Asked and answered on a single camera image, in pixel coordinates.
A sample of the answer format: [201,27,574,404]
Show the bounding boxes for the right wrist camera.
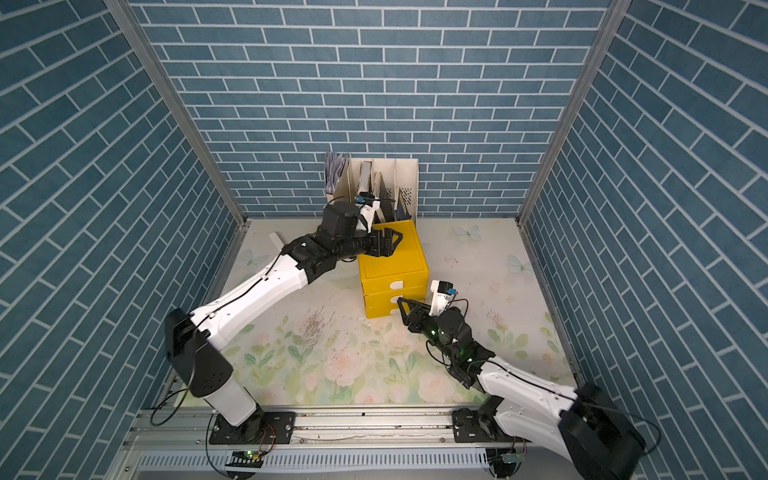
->
[429,280,457,317]

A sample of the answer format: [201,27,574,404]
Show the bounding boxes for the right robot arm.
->
[398,298,650,479]

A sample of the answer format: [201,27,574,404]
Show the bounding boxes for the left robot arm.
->
[164,198,404,427]

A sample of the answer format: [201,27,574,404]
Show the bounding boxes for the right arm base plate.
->
[451,407,517,444]

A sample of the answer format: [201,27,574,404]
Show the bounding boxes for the white file organizer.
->
[323,152,419,223]

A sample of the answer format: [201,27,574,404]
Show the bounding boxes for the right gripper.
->
[399,298,458,364]

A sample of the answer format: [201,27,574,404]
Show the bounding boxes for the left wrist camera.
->
[355,192,381,233]

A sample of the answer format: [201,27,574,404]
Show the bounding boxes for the yellow drawer cabinet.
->
[358,220,429,319]

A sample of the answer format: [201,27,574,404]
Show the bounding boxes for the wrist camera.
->
[429,280,457,317]
[355,192,381,233]

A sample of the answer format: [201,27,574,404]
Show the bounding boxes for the aluminium rail frame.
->
[107,405,582,479]

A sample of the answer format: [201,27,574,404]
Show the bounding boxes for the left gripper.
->
[333,226,404,263]

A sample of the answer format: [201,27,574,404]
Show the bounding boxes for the white rectangular small device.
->
[269,232,285,251]

